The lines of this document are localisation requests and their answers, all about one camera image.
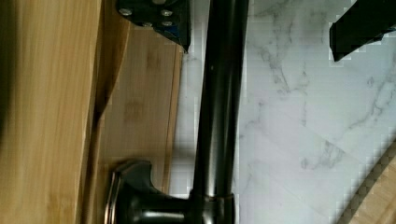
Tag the black bar drawer handle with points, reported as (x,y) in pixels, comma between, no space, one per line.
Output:
(132,198)

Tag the wooden drawer cabinet box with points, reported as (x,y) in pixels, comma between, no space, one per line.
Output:
(59,64)

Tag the wooden drawer front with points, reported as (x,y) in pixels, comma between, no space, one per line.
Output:
(135,109)

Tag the bamboo cutting board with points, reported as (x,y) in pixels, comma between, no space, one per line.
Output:
(375,200)

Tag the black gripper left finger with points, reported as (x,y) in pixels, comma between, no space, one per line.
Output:
(169,18)

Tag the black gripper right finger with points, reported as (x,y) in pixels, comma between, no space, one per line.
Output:
(367,21)

